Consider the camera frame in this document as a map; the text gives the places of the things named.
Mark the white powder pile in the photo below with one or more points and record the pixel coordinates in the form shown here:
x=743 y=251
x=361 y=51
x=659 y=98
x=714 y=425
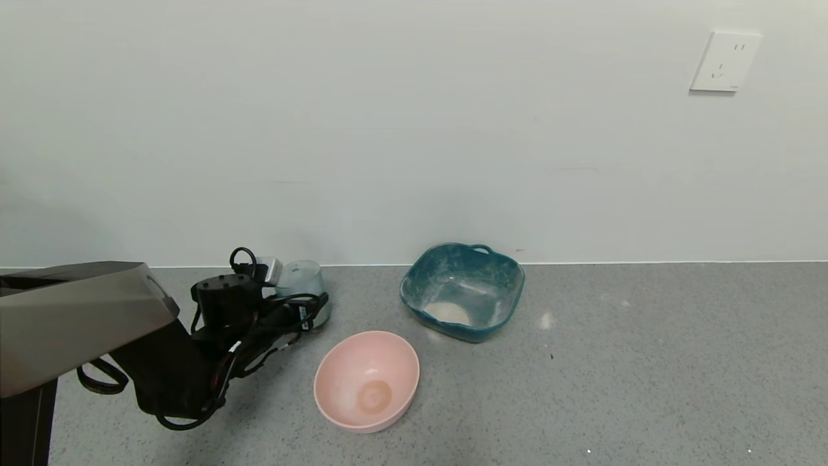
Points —
x=448 y=313

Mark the white wall power outlet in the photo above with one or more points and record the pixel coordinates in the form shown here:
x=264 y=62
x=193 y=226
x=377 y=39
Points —
x=724 y=63

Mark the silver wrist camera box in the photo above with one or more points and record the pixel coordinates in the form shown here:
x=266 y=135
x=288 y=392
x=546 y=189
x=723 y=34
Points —
x=270 y=270

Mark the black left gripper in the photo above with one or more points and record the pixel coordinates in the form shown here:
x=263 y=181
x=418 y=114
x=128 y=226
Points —
x=304 y=314

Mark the pink round bowl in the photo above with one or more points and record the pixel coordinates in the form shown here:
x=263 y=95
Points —
x=365 y=382

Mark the translucent ribbed plastic cup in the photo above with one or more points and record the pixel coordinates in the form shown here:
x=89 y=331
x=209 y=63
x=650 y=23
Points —
x=304 y=278

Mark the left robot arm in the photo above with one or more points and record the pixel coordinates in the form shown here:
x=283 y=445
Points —
x=65 y=317

